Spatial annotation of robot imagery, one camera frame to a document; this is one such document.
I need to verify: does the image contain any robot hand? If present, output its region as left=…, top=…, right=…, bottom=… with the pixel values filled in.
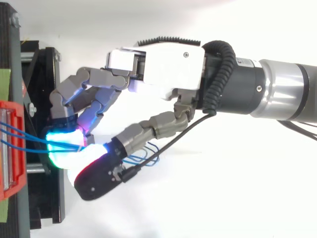
left=46, top=36, right=206, bottom=201

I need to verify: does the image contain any blue cable bundle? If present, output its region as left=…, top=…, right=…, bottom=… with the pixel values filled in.
left=0, top=120, right=160, bottom=167

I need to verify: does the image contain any black stand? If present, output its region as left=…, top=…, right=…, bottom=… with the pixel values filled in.
left=0, top=0, right=66, bottom=238

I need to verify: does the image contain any red bin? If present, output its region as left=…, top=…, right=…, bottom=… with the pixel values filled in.
left=0, top=100, right=27, bottom=201

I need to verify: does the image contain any black coiled cable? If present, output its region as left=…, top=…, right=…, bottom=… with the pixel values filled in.
left=202, top=40, right=236, bottom=116

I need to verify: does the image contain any thin black cable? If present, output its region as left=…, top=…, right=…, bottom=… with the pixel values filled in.
left=122, top=114, right=214, bottom=183

